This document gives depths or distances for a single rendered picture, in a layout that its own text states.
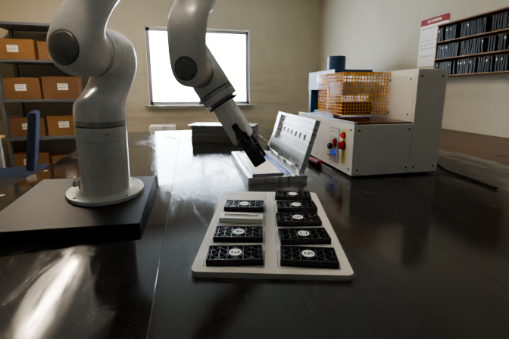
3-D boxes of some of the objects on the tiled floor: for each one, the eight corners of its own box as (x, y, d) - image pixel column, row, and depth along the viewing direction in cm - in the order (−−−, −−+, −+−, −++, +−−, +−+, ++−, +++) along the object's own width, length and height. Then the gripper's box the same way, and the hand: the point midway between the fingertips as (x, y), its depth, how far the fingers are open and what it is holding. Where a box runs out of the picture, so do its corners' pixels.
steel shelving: (31, 178, 417) (9, 27, 380) (110, 173, 439) (97, 31, 402) (14, 188, 375) (-14, 20, 337) (102, 182, 397) (86, 24, 359)
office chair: (7, 214, 294) (-10, 109, 275) (75, 209, 307) (62, 108, 288) (-34, 243, 239) (-60, 113, 220) (50, 234, 252) (32, 112, 232)
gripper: (229, 90, 62) (274, 160, 65) (237, 90, 79) (273, 146, 82) (200, 110, 63) (245, 178, 66) (213, 106, 80) (250, 160, 83)
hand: (257, 155), depth 73 cm, fingers open, 6 cm apart
